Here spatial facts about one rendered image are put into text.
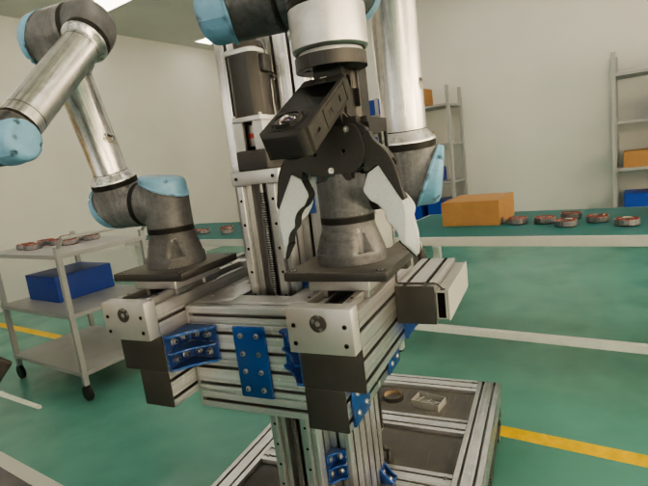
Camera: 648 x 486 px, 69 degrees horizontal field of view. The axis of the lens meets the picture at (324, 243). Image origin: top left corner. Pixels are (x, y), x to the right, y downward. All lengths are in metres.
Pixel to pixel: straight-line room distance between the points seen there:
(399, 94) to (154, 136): 6.89
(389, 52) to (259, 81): 0.36
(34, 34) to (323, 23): 0.92
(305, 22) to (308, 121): 0.12
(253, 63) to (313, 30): 0.71
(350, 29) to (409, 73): 0.47
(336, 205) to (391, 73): 0.27
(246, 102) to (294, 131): 0.79
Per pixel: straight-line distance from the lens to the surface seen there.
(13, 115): 1.00
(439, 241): 2.75
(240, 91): 1.18
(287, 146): 0.39
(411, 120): 0.93
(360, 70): 0.52
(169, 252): 1.23
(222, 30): 0.64
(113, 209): 1.32
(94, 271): 3.65
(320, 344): 0.89
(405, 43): 0.93
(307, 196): 0.48
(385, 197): 0.45
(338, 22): 0.47
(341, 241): 0.96
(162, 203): 1.23
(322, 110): 0.41
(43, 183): 6.74
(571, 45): 6.78
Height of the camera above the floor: 1.25
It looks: 10 degrees down
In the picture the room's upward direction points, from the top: 7 degrees counter-clockwise
